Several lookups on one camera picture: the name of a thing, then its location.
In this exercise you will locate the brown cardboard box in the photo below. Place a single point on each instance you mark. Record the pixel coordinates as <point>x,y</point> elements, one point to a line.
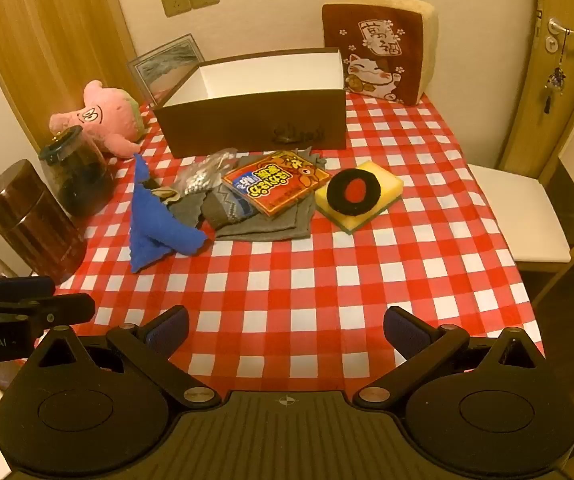
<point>247,120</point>

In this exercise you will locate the wooden door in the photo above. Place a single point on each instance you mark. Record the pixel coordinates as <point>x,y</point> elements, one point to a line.
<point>522,85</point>

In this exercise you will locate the white chair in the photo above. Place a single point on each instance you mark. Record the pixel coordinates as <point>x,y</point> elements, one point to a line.
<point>517,210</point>

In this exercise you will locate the grey patterned sock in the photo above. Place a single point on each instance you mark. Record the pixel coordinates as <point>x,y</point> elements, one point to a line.
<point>224,207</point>

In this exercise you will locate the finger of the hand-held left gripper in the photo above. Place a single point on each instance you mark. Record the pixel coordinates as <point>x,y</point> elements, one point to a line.
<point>22,286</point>
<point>62,310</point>

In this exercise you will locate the glass jar with dark lid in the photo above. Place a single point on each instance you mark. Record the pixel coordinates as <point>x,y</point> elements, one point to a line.
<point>79,175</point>

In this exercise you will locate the red printed packet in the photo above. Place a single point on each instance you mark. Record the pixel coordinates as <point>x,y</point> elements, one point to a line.
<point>277,182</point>

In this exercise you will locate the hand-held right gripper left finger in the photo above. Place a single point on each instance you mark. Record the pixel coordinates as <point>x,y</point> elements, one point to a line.
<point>169,329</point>

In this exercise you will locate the brown wooden canister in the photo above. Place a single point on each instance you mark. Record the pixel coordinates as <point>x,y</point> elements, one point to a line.
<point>32,225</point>

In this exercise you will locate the cat print cushion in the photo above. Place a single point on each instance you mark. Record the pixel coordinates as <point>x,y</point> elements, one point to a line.
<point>382,45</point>

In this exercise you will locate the wooden panel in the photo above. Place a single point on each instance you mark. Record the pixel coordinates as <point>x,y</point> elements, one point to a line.
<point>42,35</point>

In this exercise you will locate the blue cloth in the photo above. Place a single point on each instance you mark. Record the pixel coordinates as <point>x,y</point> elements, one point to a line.
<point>152,230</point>

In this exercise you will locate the red white checkered tablecloth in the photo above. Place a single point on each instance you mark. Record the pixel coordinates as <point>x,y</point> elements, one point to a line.
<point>317,280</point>

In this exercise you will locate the yellow sponge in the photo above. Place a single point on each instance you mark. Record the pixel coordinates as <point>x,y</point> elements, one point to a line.
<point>382,185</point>

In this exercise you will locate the picture frame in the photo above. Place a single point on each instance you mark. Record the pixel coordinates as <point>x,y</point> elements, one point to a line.
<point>164,67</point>

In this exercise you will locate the pink plush toy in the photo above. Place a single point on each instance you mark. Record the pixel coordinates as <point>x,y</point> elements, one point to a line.
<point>102,115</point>

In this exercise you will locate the black red round felt pad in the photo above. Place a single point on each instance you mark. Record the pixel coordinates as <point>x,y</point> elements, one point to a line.
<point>354,191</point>

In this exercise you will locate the grey cloth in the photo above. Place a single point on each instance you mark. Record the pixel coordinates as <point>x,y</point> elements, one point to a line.
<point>287,222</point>

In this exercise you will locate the clear plastic bag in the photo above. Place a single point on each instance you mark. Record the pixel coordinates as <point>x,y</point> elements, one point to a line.
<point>202,175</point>

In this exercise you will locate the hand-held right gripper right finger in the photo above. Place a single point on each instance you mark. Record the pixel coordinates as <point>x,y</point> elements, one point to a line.
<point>406,332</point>

